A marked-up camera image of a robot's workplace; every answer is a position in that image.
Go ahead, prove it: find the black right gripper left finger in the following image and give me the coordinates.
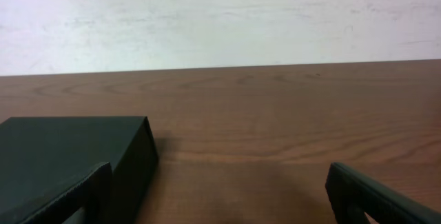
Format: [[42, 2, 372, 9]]
[[19, 162, 112, 224]]

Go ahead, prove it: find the black gift box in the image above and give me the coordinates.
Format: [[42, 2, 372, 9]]
[[1, 116, 158, 223]]

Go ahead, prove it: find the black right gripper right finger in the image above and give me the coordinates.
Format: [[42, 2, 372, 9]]
[[325, 163, 440, 224]]

